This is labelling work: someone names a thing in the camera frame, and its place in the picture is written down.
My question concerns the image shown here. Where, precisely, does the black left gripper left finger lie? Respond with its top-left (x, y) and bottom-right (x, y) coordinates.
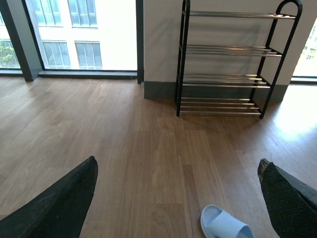
top-left (0, 156), bottom-right (98, 238)

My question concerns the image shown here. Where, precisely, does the black window frame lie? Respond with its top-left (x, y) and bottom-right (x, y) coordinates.
top-left (0, 0), bottom-right (144, 83)

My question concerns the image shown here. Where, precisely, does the light blue slide sandal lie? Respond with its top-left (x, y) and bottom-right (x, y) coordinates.
top-left (200, 205), bottom-right (255, 238)

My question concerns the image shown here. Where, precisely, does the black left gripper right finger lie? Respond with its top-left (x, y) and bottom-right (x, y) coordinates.
top-left (258, 158), bottom-right (317, 238)

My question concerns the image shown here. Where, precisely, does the black metal shoe rack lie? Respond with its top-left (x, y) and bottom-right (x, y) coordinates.
top-left (174, 0), bottom-right (303, 118)

